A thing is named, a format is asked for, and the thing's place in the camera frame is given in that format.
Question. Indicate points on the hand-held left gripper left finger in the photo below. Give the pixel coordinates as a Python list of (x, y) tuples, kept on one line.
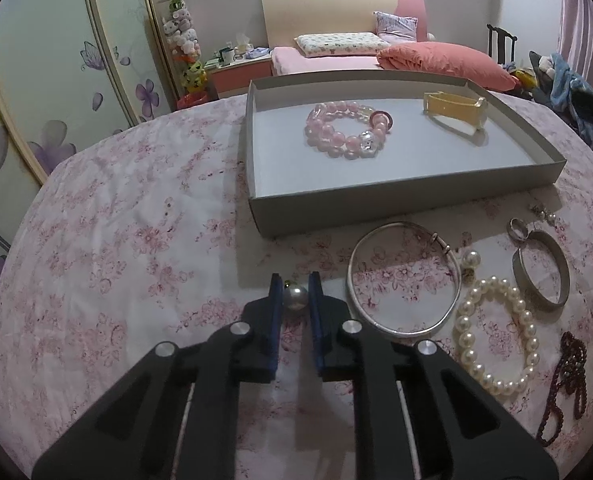
[(275, 310)]

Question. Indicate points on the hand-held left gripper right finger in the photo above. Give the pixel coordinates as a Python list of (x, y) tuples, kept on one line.
[(315, 310)]

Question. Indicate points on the grey pearl earring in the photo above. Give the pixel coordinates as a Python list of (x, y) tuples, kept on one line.
[(295, 298)]

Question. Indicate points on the thin silver bangle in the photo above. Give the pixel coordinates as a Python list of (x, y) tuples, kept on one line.
[(411, 331)]

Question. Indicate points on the small silver earring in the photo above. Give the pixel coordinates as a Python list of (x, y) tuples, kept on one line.
[(541, 214)]

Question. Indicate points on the grey cardboard box tray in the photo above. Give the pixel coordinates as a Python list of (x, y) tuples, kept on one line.
[(326, 180)]

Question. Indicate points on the yellow wide bangle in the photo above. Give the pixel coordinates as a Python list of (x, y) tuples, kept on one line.
[(446, 105)]

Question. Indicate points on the white pearl earrings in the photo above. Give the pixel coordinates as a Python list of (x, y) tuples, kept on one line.
[(471, 259)]

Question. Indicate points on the wide silver bangle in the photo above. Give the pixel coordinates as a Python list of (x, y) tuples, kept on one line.
[(541, 301)]

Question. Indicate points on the blue clothes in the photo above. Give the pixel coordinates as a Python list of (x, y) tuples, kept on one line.
[(566, 80)]

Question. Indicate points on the grey plush toy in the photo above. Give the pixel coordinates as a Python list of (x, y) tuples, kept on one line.
[(544, 62)]

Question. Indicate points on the dark wooden chair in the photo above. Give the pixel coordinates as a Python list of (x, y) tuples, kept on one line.
[(501, 42)]

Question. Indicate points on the coral folded quilt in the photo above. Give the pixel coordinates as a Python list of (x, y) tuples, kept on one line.
[(441, 62)]

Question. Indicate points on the purple patterned pillow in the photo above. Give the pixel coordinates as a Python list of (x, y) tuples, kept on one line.
[(396, 25)]

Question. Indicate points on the red basket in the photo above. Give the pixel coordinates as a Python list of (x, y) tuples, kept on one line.
[(191, 101)]

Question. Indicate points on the pink and cream nightstand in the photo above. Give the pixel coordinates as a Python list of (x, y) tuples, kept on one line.
[(241, 77)]

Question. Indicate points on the pink bed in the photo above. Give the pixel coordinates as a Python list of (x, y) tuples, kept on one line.
[(316, 62)]

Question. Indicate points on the white mug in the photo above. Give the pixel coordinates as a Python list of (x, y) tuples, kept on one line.
[(228, 55)]

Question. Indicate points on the white patterned pillow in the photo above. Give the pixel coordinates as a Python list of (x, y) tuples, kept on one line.
[(341, 44)]

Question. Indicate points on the tissue box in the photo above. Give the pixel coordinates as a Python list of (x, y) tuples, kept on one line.
[(242, 44)]

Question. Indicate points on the plush toy display tube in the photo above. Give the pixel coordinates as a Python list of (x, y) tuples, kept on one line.
[(184, 35)]

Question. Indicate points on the cream and pink headboard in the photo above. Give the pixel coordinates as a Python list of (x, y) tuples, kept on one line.
[(326, 10)]

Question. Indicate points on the flower print wardrobe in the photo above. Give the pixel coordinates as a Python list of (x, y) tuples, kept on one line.
[(51, 85)]

